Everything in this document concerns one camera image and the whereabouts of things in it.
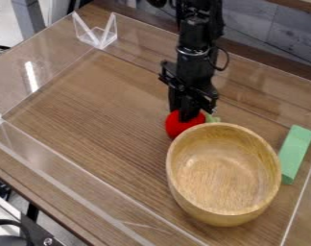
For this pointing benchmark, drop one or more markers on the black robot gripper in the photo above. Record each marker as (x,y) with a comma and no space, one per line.
(189,77)

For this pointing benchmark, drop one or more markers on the red plush tomato fruit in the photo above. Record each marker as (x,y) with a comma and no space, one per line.
(175,126)

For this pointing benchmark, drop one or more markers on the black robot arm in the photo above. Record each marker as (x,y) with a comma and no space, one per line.
(200,25)

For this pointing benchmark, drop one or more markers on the wooden bowl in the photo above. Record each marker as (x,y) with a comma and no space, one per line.
(223,173)

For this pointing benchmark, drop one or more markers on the green rectangular block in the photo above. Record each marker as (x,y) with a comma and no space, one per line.
(292,154)

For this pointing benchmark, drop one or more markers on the grey table leg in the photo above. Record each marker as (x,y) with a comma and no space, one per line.
(30,17)

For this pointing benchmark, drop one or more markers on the clear acrylic tray enclosure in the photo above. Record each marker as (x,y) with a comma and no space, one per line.
(83,144)

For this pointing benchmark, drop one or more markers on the black metal clamp bracket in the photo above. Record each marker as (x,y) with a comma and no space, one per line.
(41,236)

